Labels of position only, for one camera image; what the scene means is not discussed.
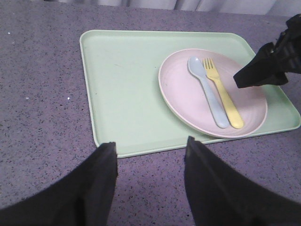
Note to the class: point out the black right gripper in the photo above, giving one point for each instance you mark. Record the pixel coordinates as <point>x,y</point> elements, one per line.
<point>271,62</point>

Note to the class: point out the grey curtain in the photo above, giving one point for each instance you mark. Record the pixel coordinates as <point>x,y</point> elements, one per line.
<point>253,7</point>

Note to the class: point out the pink round plate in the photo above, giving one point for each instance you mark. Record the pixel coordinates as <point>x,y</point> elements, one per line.
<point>185,97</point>

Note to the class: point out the yellow plastic fork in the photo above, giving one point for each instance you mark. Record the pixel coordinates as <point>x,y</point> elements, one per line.
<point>232,113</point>

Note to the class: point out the green rectangular tray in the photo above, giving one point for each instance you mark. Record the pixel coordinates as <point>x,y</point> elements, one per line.
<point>126,105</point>

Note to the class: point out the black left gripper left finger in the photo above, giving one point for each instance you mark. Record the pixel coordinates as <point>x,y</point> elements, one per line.
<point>82,198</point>

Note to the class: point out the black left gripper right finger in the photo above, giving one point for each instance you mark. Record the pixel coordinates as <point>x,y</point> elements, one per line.
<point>220,196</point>

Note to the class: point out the light blue plastic spoon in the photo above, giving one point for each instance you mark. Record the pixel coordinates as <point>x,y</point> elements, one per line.
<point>196,68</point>

